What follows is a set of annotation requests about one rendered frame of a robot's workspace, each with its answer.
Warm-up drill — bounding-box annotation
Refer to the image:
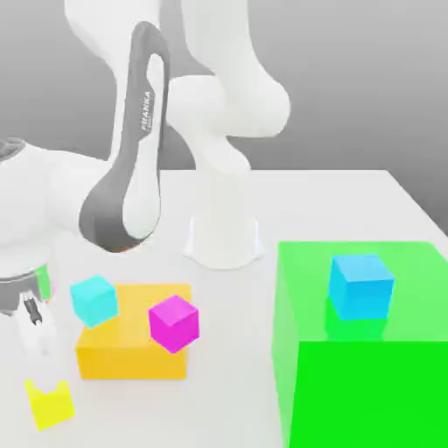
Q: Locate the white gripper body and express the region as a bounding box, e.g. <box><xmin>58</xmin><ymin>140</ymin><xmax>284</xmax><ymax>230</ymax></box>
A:
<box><xmin>15</xmin><ymin>304</ymin><xmax>60</xmax><ymax>357</ymax></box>

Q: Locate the small yellow cube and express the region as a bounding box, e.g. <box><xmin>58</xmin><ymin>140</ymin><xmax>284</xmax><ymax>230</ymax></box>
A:
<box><xmin>24</xmin><ymin>377</ymin><xmax>76</xmax><ymax>432</ymax></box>

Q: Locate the small cyan cube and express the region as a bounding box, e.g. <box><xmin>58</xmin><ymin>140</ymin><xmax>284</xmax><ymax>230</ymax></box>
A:
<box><xmin>69</xmin><ymin>274</ymin><xmax>121</xmax><ymax>330</ymax></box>

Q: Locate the small magenta cube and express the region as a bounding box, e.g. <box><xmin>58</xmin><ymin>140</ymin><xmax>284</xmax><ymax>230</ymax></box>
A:
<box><xmin>147</xmin><ymin>294</ymin><xmax>201</xmax><ymax>355</ymax></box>

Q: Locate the small blue cube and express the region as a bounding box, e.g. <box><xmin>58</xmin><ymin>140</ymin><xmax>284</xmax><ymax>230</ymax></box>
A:
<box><xmin>327</xmin><ymin>254</ymin><xmax>396</xmax><ymax>322</ymax></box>

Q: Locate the large orange box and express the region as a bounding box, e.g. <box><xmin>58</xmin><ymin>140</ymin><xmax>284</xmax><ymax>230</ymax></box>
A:
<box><xmin>75</xmin><ymin>283</ymin><xmax>193</xmax><ymax>382</ymax></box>

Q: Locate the large green box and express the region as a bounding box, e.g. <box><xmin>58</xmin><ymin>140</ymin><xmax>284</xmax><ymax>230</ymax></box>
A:
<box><xmin>270</xmin><ymin>241</ymin><xmax>448</xmax><ymax>448</ymax></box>

